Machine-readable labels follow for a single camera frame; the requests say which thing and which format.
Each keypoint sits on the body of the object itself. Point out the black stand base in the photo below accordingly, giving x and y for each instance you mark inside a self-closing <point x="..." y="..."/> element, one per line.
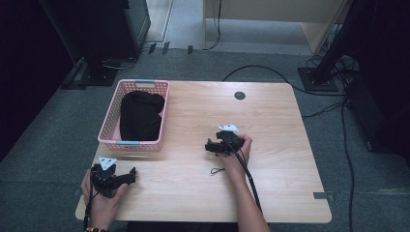
<point x="93" y="75"/>

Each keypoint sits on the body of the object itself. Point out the dark thread loop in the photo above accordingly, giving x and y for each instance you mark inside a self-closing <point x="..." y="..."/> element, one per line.
<point x="217" y="171"/>

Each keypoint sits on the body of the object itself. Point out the grey tape strip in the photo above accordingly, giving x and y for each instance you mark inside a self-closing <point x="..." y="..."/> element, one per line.
<point x="323" y="195"/>

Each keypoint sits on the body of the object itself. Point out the dark equipment box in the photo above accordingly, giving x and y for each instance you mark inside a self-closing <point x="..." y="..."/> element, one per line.
<point x="377" y="119"/>

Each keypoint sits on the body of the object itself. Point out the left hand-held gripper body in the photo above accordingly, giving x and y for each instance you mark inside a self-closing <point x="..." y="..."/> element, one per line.
<point x="106" y="179"/>

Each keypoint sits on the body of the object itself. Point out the black metal stand with base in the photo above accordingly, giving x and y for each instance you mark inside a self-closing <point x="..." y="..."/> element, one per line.
<point x="325" y="64"/>

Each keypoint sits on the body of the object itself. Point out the black cloth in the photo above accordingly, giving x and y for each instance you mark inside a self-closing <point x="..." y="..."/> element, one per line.
<point x="140" y="116"/>

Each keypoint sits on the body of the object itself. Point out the pink plastic basket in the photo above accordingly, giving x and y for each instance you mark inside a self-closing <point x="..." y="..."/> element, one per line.
<point x="111" y="129"/>

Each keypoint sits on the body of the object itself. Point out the black cabinet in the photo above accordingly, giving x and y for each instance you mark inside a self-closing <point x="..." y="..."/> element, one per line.
<point x="103" y="29"/>

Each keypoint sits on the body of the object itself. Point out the person's right hand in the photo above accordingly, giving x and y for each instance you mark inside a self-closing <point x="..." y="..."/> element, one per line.
<point x="243" y="154"/>

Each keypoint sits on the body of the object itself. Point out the round grey table grommet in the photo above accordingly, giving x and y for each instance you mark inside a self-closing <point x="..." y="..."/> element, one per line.
<point x="240" y="95"/>

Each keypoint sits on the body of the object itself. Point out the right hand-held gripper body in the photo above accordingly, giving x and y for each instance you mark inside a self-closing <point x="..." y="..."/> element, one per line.
<point x="230" y="140"/>

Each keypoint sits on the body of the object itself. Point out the person's left hand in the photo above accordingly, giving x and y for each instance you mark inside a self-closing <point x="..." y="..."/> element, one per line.
<point x="103" y="206"/>

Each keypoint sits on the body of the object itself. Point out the light wooden furniture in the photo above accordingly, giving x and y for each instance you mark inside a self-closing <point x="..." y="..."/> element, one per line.
<point x="274" y="9"/>

